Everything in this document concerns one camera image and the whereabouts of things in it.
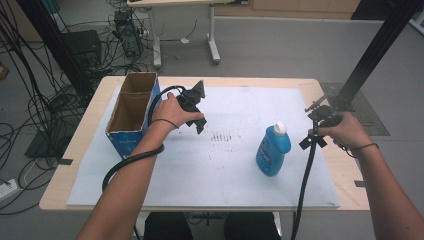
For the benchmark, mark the white table mat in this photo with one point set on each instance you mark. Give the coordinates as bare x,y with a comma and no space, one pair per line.
216,173

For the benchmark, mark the blue bottle with white cap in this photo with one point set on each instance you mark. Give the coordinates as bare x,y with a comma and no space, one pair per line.
271,153

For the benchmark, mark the person's left leg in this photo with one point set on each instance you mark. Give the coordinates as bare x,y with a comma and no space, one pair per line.
166,226

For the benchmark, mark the person's left hand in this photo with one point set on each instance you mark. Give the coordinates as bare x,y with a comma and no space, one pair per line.
170,111

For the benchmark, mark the black tape strip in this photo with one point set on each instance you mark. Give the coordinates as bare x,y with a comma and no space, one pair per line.
65,161
359,183

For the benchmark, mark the black computer tower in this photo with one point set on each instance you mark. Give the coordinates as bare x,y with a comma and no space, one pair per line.
128,33

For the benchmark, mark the black wrist band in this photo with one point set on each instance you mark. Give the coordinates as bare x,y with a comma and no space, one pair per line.
365,146
166,121

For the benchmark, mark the black floor plate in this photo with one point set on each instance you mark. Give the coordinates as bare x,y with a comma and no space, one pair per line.
43,146

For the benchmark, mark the person's right leg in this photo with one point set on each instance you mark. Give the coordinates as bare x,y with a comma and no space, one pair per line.
250,226

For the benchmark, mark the black metal stand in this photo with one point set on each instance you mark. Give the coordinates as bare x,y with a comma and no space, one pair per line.
376,46
56,43

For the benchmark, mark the black equipment case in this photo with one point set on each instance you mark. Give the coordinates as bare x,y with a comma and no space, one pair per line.
81,46

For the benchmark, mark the person's leg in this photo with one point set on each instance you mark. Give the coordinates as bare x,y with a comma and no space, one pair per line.
166,226
250,226

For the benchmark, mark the person's right hand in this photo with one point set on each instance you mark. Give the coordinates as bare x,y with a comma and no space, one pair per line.
350,133

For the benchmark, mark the white desk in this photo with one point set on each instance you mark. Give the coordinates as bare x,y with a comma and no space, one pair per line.
156,40

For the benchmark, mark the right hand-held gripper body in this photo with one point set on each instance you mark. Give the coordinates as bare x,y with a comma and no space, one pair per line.
325,115

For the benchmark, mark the blue cardboard box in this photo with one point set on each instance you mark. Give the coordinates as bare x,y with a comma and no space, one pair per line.
128,143

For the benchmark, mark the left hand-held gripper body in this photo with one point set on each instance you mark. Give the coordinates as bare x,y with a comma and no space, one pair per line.
188,100

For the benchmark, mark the white power strip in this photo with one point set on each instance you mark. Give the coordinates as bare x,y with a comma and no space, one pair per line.
7,190

